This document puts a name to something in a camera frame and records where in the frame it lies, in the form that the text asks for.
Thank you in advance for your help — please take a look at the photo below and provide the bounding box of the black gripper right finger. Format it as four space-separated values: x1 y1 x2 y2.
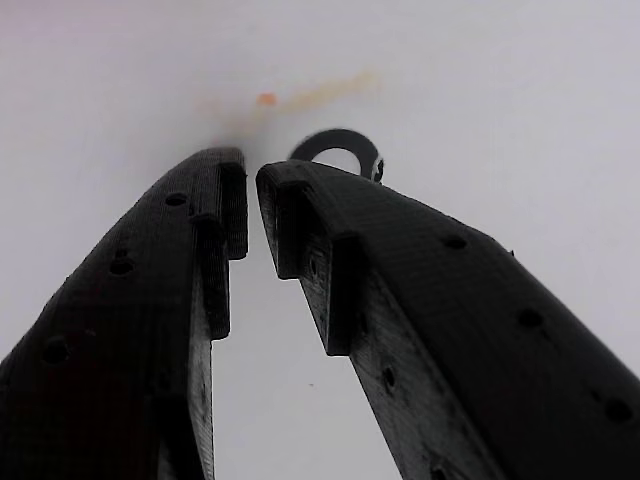
255 158 640 480

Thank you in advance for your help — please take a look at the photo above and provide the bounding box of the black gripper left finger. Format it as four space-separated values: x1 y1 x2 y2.
0 146 250 480

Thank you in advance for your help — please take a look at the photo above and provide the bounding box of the small black o-ring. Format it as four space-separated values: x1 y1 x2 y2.
288 128 386 185

